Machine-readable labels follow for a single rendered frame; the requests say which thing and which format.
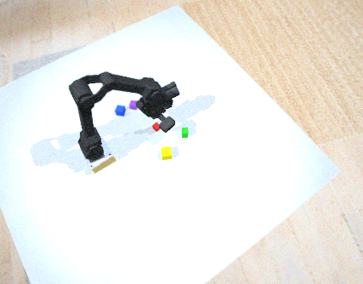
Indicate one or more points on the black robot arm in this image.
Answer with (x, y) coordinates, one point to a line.
(152, 95)

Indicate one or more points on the red block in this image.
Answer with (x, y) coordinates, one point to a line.
(156, 126)

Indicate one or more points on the purple cube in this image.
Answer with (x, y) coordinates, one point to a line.
(132, 105)

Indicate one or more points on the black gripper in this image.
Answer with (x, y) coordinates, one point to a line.
(167, 122)

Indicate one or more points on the blue block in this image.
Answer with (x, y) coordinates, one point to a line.
(120, 110)

